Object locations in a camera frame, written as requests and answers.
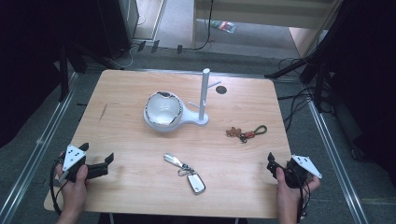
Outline colourful packet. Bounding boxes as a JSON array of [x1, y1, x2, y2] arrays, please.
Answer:
[[210, 20, 238, 35]]

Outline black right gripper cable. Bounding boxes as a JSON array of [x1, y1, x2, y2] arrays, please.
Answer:
[[293, 169, 312, 224]]

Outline white key rack with bowl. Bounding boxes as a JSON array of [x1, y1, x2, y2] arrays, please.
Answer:
[[143, 67, 222, 133]]

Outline black cabinet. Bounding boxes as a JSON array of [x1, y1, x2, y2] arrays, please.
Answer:
[[95, 0, 140, 61]]

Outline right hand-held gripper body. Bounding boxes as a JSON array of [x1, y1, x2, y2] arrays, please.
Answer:
[[266, 154, 323, 189]]

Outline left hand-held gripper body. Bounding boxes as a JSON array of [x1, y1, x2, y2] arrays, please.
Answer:
[[58, 144, 109, 184]]

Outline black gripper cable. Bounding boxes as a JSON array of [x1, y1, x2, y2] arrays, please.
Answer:
[[49, 157, 68, 217], [293, 169, 312, 224]]

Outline white floor cable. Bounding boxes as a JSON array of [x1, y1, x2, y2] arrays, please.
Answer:
[[109, 43, 139, 70]]

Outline black tripod stand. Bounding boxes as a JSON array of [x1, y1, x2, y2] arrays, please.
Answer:
[[264, 0, 354, 113]]

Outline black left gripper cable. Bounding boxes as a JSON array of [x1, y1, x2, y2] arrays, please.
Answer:
[[49, 157, 68, 217]]

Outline black floor cables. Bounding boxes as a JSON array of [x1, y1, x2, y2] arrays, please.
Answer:
[[276, 56, 321, 133]]

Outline person's left hand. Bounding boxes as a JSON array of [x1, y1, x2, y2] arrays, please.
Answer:
[[55, 152, 90, 213]]

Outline person's right hand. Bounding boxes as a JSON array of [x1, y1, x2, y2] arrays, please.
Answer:
[[275, 167, 321, 217]]

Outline metal floor rail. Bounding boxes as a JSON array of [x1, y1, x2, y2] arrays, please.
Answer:
[[306, 98, 371, 224], [0, 70, 79, 224]]

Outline beige wooden shelf unit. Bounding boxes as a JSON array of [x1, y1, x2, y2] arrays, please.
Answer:
[[191, 0, 344, 59]]

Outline black hanging cable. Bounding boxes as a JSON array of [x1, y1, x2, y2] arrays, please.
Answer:
[[186, 0, 217, 51]]

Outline silver keychain with tag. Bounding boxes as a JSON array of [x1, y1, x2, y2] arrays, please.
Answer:
[[163, 152, 207, 196]]

